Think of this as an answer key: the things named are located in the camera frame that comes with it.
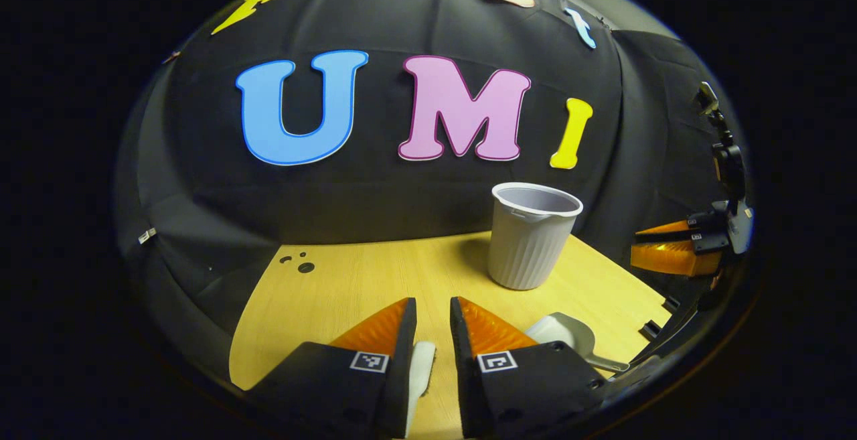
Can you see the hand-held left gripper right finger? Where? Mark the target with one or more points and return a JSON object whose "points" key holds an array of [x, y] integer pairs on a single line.
{"points": [[465, 373]]}

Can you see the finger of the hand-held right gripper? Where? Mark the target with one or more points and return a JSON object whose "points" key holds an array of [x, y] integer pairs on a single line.
{"points": [[676, 258], [676, 229]]}

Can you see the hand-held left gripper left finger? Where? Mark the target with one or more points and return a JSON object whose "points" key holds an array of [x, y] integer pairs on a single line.
{"points": [[398, 373]]}

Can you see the small white broom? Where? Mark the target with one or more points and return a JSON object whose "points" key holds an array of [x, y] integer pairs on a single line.
{"points": [[422, 366]]}

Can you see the white dustpan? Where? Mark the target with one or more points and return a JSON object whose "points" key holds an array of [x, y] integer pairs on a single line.
{"points": [[569, 336]]}

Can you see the white ribbed garbage bin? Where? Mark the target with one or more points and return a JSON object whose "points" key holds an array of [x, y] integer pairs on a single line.
{"points": [[529, 252]]}

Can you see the black backdrop cloth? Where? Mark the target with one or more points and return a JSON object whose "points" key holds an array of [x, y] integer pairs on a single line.
{"points": [[375, 199]]}

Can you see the white cloth clip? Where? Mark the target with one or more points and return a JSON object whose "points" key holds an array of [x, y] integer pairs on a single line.
{"points": [[147, 234]]}

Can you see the brown cloth clip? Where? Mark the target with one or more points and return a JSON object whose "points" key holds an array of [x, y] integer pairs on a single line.
{"points": [[171, 57]]}

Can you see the black table edge bracket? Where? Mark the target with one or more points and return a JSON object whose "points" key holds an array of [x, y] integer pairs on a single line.
{"points": [[671, 305], [651, 329]]}

